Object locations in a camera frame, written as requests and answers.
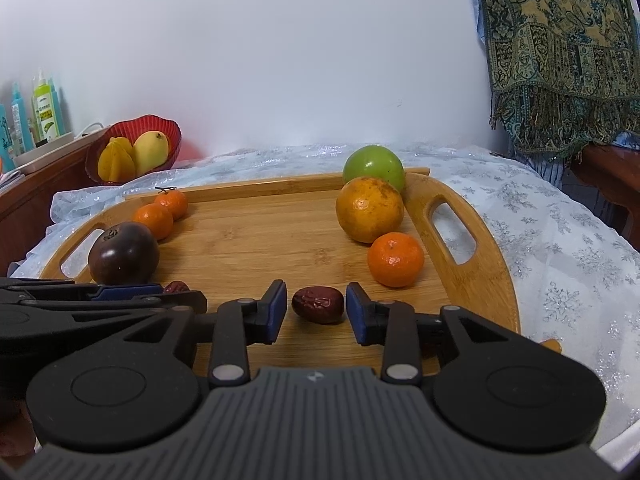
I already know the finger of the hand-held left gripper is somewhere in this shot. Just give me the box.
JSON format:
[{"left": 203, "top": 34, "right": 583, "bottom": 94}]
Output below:
[
  {"left": 0, "top": 277, "right": 163, "bottom": 304},
  {"left": 0, "top": 291, "right": 208, "bottom": 326}
]

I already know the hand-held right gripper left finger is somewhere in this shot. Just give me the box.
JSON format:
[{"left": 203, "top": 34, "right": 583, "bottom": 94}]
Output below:
[{"left": 122, "top": 280, "right": 289, "bottom": 388}]

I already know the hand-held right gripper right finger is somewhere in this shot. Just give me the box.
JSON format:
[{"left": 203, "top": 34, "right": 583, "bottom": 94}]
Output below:
[{"left": 346, "top": 282, "right": 516, "bottom": 386}]

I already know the dark purple tomato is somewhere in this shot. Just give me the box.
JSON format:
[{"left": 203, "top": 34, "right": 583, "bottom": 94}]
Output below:
[{"left": 88, "top": 221, "right": 161, "bottom": 286}]

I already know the small mandarin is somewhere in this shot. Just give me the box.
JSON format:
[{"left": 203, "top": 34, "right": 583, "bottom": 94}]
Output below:
[{"left": 367, "top": 232, "right": 425, "bottom": 289}]

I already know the bamboo serving tray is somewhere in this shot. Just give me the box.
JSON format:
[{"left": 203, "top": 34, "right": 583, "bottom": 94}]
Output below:
[{"left": 37, "top": 167, "right": 563, "bottom": 376}]

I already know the large mandarin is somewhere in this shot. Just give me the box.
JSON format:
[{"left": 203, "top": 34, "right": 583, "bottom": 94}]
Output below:
[{"left": 132, "top": 203, "right": 174, "bottom": 241}]

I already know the mandarin with green stem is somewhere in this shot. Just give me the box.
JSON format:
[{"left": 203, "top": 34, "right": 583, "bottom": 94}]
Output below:
[{"left": 154, "top": 186, "right": 190, "bottom": 221}]

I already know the yellowish orange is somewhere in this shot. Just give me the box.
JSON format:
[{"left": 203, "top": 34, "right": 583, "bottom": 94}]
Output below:
[{"left": 335, "top": 176, "right": 405, "bottom": 245}]

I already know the green apple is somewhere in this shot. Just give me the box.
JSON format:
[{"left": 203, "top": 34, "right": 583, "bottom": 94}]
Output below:
[{"left": 343, "top": 145, "right": 406, "bottom": 195}]

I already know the person's left forearm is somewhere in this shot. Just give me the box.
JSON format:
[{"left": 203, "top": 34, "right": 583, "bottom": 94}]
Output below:
[{"left": 0, "top": 400, "right": 38, "bottom": 461}]

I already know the brown wooden cabinet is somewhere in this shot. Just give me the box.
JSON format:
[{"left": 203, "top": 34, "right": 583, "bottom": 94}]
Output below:
[{"left": 0, "top": 127, "right": 108, "bottom": 278}]

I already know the yellow starfruit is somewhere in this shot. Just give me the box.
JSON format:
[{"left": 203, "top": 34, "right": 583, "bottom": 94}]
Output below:
[{"left": 97, "top": 136, "right": 136, "bottom": 183}]

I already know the yellow mango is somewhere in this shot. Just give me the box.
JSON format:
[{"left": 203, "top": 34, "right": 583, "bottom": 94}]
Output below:
[{"left": 133, "top": 131, "right": 168, "bottom": 177}]

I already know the metal tray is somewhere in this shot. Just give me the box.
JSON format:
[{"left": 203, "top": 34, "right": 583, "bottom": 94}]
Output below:
[{"left": 12, "top": 132, "right": 76, "bottom": 168}]

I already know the red fruit bowl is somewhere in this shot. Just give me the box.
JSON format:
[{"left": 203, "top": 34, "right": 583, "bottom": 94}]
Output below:
[{"left": 85, "top": 115, "right": 182, "bottom": 184}]

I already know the green white bottle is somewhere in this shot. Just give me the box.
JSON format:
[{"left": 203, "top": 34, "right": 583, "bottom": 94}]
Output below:
[{"left": 32, "top": 72, "right": 61, "bottom": 143}]

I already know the silver snowflake tablecloth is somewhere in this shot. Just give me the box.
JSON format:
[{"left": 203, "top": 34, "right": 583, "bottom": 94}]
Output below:
[{"left": 10, "top": 144, "right": 640, "bottom": 441}]

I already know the teal tube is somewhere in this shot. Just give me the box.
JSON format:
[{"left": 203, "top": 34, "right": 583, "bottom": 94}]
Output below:
[
  {"left": 0, "top": 104, "right": 12, "bottom": 161},
  {"left": 11, "top": 82, "right": 27, "bottom": 156}
]

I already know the brown wooden side table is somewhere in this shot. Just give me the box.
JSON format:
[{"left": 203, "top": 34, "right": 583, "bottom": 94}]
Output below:
[{"left": 570, "top": 142, "right": 640, "bottom": 251}]

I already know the green patterned shawl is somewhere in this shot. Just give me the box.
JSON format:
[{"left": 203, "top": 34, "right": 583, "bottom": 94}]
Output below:
[{"left": 472, "top": 0, "right": 640, "bottom": 158}]

